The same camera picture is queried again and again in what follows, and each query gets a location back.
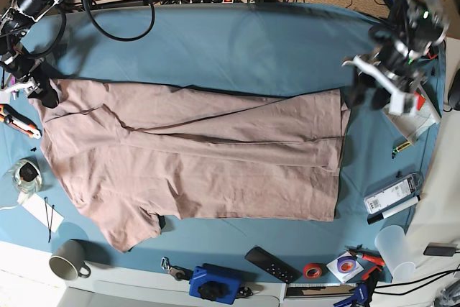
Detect small green circuit board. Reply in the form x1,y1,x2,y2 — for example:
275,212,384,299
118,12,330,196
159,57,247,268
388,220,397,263
391,141,412,159

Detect translucent plastic cup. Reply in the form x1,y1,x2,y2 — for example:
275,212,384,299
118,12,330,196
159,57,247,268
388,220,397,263
374,225,416,281

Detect white black marker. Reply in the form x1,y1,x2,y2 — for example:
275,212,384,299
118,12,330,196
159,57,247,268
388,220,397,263
367,196,421,225

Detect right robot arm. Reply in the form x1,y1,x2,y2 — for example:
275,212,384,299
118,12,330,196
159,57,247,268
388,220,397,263
1,0,67,109

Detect blue handled clamp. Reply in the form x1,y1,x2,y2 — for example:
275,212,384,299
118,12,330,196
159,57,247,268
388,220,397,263
333,266,382,307

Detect purple tape on white card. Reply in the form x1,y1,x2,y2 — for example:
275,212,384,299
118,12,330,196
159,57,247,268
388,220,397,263
326,252,364,283

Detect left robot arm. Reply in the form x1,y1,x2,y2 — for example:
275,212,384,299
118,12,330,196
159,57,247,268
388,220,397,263
343,0,449,115

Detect blue box with black knob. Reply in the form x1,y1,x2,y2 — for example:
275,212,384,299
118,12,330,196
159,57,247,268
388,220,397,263
189,265,242,305

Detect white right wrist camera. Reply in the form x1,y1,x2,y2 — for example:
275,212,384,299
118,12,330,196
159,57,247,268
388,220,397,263
0,83,21,104

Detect black computer mouse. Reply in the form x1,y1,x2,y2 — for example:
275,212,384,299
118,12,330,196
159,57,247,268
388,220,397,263
448,70,460,111

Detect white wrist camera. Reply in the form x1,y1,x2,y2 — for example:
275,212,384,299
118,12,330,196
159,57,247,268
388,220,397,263
387,91,420,116
0,83,21,104

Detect teal table cloth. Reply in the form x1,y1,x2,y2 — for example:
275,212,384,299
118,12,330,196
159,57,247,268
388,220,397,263
1,4,438,282

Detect red tape roll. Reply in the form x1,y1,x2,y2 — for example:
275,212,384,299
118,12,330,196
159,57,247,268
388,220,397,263
303,263,327,280

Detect mauve T-shirt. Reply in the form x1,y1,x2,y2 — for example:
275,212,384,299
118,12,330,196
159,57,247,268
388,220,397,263
33,79,350,252

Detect white paper card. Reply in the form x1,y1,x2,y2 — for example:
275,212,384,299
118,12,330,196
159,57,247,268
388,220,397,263
22,194,64,233

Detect black power adapter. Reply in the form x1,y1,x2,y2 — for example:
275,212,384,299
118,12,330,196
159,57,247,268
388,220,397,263
423,244,459,257

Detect metal carabiner keyring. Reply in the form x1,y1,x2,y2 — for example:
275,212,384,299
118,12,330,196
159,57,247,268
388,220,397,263
160,257,193,281

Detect orange utility knife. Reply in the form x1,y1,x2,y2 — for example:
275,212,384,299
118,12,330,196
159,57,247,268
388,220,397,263
1,104,42,139

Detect clear packaged box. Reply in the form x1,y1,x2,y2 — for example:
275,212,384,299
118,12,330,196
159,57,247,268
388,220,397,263
364,173,423,215

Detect red handled pliers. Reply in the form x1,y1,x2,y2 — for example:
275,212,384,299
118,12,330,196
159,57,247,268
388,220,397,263
346,247,385,267

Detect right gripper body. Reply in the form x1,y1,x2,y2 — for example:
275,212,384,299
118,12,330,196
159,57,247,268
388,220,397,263
1,45,45,97

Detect grey ceramic mug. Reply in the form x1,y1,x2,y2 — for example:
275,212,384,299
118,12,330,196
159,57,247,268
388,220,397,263
48,239,91,281

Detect black remote control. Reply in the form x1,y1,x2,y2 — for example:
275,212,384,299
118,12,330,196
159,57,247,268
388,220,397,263
244,247,302,284

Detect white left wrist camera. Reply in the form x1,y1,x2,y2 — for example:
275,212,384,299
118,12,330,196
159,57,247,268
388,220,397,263
387,91,420,116

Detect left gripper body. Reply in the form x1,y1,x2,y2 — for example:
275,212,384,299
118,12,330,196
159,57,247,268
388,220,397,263
342,26,431,93

